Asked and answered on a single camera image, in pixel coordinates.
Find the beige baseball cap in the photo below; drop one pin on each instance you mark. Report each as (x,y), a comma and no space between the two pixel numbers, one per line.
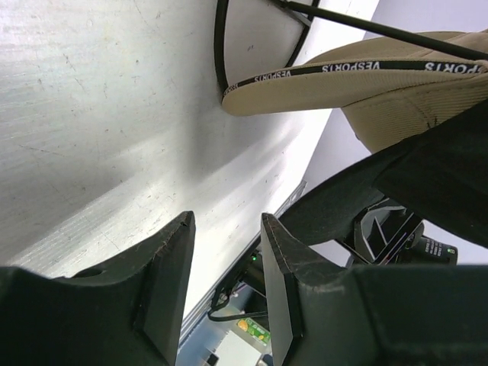
(387,89)

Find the black wire hat stand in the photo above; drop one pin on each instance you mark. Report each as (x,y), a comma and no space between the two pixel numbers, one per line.
(305,14)

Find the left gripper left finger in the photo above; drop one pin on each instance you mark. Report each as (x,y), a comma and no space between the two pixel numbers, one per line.
(127,310)

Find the black NY baseball cap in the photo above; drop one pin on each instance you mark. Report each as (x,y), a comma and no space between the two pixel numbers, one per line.
(440,175)

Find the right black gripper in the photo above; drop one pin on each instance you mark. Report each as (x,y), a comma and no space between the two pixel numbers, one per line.
(380,232)

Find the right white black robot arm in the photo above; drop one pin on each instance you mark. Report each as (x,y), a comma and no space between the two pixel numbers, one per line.
(419,249)

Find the aluminium frame rail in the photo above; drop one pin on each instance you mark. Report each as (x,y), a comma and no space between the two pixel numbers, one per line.
(236,289)

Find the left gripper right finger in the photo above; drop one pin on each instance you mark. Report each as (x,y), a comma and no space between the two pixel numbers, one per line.
(323,314)

